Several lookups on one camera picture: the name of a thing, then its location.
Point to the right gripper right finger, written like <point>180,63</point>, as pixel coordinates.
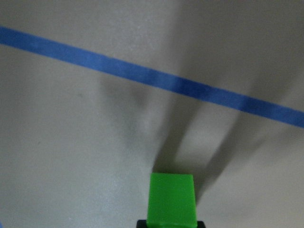
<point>200,224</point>

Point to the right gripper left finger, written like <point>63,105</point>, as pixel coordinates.
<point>141,223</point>

